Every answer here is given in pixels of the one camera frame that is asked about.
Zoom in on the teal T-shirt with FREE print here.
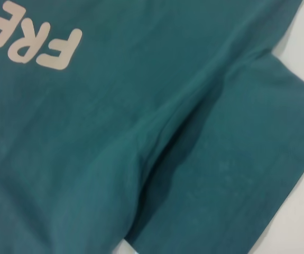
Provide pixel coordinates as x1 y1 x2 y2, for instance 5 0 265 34
0 0 304 254

